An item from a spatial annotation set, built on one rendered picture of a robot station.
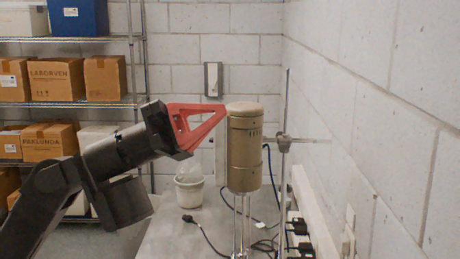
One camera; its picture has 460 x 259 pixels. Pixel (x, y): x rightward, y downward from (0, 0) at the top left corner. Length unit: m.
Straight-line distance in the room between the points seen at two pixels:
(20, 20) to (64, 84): 0.48
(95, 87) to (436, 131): 2.43
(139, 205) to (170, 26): 2.56
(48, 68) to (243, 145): 2.15
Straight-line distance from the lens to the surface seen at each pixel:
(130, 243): 2.59
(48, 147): 3.07
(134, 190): 0.57
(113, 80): 2.85
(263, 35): 3.04
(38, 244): 0.64
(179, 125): 0.55
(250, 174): 1.04
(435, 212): 0.74
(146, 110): 0.53
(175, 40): 3.07
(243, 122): 0.99
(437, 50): 0.73
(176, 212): 1.80
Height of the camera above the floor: 1.60
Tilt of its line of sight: 16 degrees down
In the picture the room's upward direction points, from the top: straight up
